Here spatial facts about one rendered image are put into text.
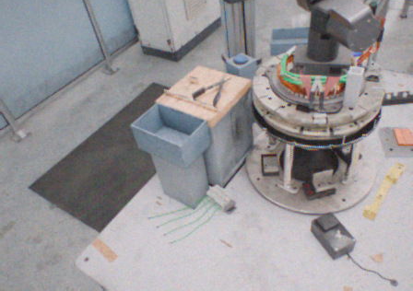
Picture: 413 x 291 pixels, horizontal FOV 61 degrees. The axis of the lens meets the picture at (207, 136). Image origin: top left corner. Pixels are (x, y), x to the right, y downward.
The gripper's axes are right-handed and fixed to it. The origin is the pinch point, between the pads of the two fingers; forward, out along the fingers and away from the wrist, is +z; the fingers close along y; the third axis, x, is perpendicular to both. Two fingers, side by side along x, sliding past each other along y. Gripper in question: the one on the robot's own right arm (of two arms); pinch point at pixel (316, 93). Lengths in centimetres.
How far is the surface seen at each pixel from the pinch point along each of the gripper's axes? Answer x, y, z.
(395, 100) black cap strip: 50, 29, 36
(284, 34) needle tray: 51, -11, 13
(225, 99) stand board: 10.0, -22.4, 11.1
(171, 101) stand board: 7.8, -36.9, 11.5
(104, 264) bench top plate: -27, -49, 40
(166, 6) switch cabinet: 201, -120, 67
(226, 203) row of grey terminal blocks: -4.7, -20.5, 36.2
